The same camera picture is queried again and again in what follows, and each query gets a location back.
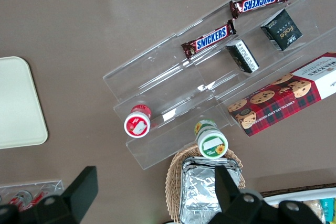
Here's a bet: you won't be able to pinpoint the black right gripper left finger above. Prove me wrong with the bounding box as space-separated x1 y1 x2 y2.
18 165 99 224

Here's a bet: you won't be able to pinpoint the red lid snack cup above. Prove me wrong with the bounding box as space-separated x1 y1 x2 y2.
123 104 152 138

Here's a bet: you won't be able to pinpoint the beige plastic serving tray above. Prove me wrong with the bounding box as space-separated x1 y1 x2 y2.
0 56 49 150

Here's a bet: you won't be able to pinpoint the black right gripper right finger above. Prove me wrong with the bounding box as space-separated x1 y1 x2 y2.
209 166 323 224

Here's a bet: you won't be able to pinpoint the green lid snack cup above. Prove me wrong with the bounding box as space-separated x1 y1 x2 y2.
193 119 229 159

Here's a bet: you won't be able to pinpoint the red tartan cookie box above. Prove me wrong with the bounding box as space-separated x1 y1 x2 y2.
227 52 336 137

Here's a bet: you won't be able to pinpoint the small black carton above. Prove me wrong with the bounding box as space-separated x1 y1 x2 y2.
225 39 260 74
260 8 303 51

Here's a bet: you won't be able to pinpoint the teal snack pack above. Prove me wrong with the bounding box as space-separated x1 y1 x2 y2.
319 199 336 222

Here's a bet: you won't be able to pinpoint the clear bag rice crackers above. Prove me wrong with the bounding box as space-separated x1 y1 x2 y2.
301 199 326 222

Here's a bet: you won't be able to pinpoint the clear acrylic bottle rack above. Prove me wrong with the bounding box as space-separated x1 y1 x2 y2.
0 179 65 209

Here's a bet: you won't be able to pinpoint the white rectangular snack tray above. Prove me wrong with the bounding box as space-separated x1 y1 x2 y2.
262 187 336 224

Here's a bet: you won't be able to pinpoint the oval tan wicker basket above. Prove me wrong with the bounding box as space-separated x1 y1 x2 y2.
164 145 247 224

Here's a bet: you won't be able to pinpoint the brown Snickers bar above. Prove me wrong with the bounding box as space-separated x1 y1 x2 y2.
180 19 237 60
229 0 291 20

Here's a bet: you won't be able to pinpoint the aluminium foil container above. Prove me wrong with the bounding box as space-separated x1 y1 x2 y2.
180 159 241 224
183 156 243 183

